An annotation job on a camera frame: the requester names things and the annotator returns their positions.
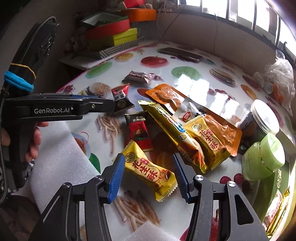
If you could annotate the orange white snack pouch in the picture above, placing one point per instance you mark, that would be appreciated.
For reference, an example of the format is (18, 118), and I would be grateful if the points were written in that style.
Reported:
(226, 132)

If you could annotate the red white candy packet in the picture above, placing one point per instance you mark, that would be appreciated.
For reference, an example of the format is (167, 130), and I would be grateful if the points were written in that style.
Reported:
(140, 77)

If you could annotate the fruit print tablecloth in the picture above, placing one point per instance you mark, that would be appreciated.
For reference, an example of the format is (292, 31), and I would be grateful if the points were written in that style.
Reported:
(194, 80)

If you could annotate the orange box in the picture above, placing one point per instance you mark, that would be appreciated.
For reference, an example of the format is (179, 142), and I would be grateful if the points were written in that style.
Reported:
(140, 15)

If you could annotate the striped black white box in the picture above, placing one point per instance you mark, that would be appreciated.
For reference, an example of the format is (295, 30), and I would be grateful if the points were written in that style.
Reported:
(115, 49)

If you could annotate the yellow green box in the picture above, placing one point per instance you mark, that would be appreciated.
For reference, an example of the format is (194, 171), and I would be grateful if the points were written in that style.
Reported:
(115, 40)

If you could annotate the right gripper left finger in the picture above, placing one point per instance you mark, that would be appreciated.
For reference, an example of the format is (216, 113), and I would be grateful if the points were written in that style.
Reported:
(60, 219)

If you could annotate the long yellow snack bar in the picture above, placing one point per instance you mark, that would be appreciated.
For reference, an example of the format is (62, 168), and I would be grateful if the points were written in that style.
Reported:
(279, 214)
(186, 144)

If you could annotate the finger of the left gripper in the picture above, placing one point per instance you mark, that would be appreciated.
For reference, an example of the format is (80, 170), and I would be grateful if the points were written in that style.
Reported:
(97, 105)

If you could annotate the green cream jar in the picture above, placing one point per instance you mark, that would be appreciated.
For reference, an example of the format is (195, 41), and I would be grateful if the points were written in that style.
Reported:
(263, 158)

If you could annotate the orange tofu snack pouch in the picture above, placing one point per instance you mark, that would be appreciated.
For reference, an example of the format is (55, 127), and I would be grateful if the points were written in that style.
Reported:
(168, 96)

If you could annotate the black smartphone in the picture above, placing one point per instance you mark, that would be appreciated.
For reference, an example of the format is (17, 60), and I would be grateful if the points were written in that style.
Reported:
(181, 54)

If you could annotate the clear plastic bag with oranges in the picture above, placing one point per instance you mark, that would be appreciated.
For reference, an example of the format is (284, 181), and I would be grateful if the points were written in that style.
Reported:
(277, 80)

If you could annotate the clear jar white lid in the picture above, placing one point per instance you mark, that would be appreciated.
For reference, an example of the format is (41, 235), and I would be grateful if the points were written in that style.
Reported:
(257, 122)

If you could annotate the red dark jujube packet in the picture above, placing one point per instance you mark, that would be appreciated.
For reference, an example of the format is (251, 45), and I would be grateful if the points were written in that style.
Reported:
(138, 131)

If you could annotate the white foam sheet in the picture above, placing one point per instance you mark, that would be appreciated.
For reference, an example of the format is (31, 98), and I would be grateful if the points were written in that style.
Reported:
(64, 157)

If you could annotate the person's left hand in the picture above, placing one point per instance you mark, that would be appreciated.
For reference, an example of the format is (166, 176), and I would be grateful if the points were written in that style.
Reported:
(32, 152)

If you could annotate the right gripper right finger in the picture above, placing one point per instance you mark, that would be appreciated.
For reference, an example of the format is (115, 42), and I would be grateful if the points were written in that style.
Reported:
(237, 218)

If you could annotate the blue elastic band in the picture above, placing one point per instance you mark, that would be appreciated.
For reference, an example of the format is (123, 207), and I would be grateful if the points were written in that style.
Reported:
(18, 82)

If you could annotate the green white gift box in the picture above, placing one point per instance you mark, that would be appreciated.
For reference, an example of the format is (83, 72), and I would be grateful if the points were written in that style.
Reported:
(281, 179)

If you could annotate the yellow peanut crisp packet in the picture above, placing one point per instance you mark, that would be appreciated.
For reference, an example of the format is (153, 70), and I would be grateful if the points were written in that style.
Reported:
(214, 151)
(161, 180)

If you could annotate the red black small snack packet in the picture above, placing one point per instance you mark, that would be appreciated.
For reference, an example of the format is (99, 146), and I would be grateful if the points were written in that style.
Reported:
(121, 100)

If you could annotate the pink white wafer packet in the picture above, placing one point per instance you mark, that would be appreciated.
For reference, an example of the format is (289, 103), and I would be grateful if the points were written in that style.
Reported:
(273, 209)

